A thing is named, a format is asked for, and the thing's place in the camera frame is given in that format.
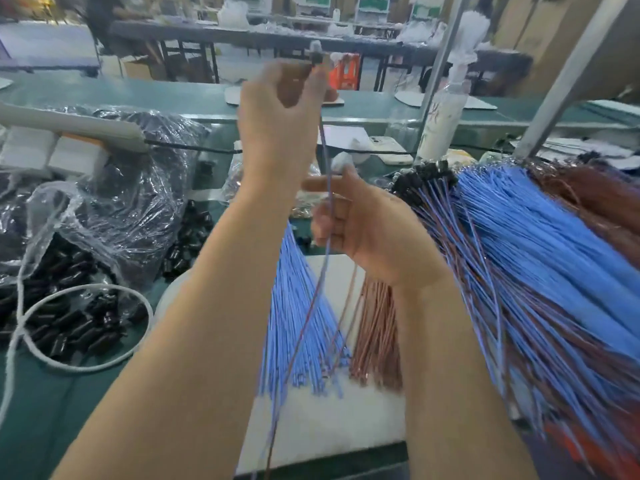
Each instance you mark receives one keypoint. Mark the person's right hand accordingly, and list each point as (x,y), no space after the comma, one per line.
(375,230)

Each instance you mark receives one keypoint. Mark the person's left hand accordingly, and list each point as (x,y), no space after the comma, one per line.
(280,125)

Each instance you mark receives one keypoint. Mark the black cap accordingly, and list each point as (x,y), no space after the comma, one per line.
(316,53)

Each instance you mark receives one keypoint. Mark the pile of black plastic caps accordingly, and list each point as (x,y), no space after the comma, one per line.
(70,295)

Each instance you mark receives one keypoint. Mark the person's right forearm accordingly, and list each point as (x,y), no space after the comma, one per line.
(460,395)

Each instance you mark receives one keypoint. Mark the person's left forearm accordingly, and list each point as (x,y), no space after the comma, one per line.
(160,375)

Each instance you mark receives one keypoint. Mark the white flat tray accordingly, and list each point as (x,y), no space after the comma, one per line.
(480,101)
(232,95)

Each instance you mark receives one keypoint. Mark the white paper sheet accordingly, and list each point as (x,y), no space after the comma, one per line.
(345,138)

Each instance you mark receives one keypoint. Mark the small clear plastic bag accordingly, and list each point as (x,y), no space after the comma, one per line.
(240,180)

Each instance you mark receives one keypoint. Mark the white computer mouse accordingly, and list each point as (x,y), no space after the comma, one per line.
(343,162)

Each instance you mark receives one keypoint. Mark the orange plastic stool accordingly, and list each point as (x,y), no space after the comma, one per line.
(347,73)

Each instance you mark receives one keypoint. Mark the white flat device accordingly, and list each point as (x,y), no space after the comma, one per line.
(388,145)

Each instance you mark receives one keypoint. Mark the white spray bottle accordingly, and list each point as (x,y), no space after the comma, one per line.
(445,110)

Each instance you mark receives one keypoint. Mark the large clear plastic bag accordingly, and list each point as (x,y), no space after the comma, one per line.
(150,195)

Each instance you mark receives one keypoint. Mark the white power strip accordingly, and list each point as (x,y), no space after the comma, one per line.
(80,125)

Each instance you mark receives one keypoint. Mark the white work board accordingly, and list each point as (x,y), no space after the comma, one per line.
(330,425)

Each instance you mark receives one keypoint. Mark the white orange charger adapter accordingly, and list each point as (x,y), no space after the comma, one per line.
(78,157)

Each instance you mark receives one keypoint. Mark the blue table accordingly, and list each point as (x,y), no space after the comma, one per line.
(45,50)

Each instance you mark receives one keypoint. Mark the cardboard boxes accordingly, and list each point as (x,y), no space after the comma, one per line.
(545,35)

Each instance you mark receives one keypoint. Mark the long black-frame table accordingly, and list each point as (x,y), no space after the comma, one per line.
(200,35)

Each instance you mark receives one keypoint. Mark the slanted metal frame post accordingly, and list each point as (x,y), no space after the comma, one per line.
(440,45)

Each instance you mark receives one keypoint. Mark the short metal frame post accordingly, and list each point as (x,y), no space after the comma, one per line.
(580,75)

